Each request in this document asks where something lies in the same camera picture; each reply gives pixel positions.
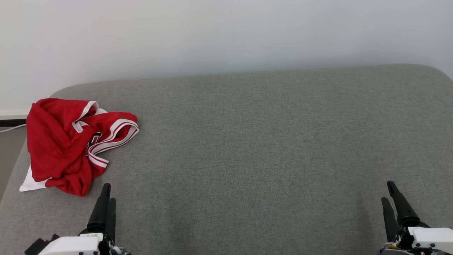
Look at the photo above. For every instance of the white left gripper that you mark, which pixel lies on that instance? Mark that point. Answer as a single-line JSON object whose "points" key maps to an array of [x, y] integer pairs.
{"points": [[70, 245]]}

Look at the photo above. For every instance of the red basketball jersey white trim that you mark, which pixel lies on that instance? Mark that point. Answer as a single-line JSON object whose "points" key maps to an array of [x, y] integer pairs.
{"points": [[118, 132]]}

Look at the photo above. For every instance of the grey fabric sofa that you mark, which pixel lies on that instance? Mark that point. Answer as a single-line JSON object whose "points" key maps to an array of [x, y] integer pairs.
{"points": [[247, 141]]}

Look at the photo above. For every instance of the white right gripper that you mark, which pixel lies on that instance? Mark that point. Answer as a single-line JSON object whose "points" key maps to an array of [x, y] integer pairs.
{"points": [[431, 241]]}

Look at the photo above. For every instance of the red shorts elastic waist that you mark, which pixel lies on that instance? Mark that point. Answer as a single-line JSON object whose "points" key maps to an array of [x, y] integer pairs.
{"points": [[49, 141]]}

